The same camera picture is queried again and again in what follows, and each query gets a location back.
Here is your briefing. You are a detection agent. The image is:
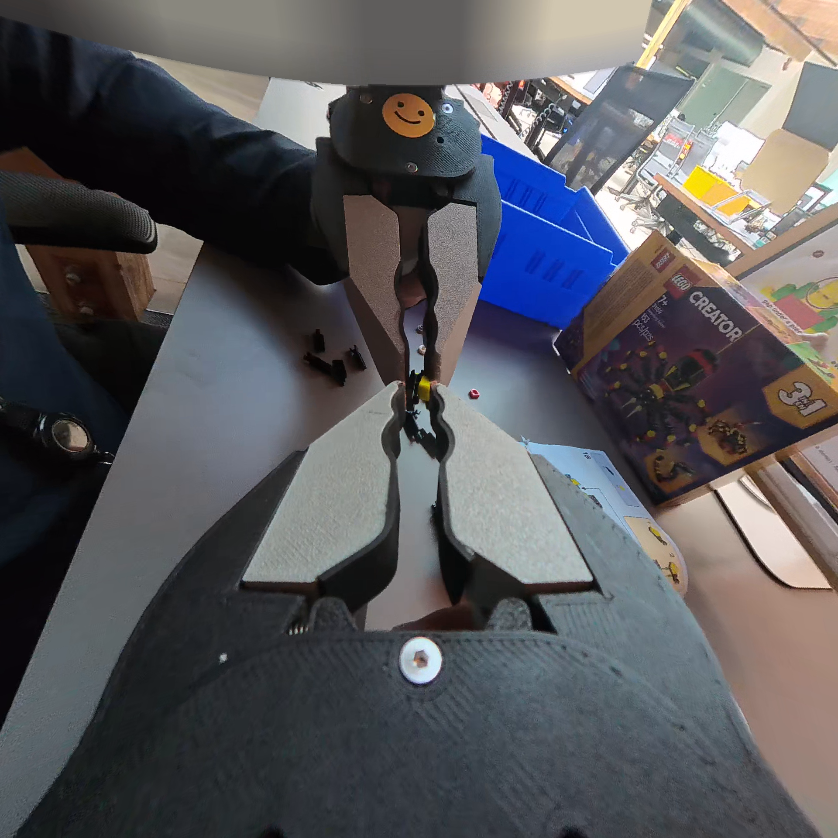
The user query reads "lego instruction booklet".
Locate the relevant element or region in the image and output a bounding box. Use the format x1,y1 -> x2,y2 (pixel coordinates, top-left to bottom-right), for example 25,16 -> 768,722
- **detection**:
524,440 -> 688,597

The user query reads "black chair armrest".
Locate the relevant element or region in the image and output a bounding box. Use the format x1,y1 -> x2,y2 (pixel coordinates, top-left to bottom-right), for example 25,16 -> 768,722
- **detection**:
0,172 -> 159,255

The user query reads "white rounded base plate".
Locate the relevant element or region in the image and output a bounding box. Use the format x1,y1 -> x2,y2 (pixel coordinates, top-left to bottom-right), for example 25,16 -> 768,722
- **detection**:
714,478 -> 832,590

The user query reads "yellow bin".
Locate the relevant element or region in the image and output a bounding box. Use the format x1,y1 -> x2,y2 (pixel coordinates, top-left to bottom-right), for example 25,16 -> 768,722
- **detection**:
681,165 -> 754,217

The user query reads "black and yellow lego assembly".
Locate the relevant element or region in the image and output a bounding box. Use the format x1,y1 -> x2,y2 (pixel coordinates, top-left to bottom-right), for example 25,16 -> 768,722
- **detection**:
402,368 -> 438,459

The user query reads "blue plastic bin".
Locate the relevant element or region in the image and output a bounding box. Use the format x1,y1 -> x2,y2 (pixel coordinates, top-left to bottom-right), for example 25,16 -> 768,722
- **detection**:
478,134 -> 629,328

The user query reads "cardboard box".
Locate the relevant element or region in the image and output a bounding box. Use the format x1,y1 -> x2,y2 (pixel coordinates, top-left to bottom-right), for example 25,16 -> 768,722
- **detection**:
743,127 -> 829,213

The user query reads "lego set box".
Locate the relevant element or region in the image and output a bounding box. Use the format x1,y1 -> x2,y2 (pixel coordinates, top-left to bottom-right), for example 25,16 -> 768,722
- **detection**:
553,229 -> 838,508

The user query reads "black mesh panel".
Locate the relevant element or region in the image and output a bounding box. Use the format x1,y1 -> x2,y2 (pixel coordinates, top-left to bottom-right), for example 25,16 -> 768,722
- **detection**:
543,64 -> 695,194

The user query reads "lego figure instruction board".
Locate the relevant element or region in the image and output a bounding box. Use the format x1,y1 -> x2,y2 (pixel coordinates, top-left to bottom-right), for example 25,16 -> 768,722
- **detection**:
727,203 -> 838,544

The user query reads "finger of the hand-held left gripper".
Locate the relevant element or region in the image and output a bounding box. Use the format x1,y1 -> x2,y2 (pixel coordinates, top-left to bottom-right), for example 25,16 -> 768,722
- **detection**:
418,196 -> 485,384
342,194 -> 410,388

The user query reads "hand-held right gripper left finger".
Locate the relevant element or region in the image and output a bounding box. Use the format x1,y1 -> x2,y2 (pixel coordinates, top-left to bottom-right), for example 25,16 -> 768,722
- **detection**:
241,381 -> 403,632

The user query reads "person's left forearm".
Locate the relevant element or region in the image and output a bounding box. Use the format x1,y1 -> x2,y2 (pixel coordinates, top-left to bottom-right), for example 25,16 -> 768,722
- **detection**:
0,16 -> 344,285

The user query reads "dark rectangular panel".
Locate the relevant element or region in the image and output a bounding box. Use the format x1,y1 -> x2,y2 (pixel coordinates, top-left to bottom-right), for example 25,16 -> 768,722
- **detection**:
782,62 -> 838,151

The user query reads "person's dark clothed body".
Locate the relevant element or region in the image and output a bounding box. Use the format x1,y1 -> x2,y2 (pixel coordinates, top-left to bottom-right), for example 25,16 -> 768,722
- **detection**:
0,196 -> 171,728

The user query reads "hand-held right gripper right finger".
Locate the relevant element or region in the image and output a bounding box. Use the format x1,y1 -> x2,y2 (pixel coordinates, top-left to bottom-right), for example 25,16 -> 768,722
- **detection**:
431,384 -> 595,631

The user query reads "wooden block with screws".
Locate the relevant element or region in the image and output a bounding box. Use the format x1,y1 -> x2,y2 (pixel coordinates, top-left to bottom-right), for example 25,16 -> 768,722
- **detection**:
0,147 -> 157,323

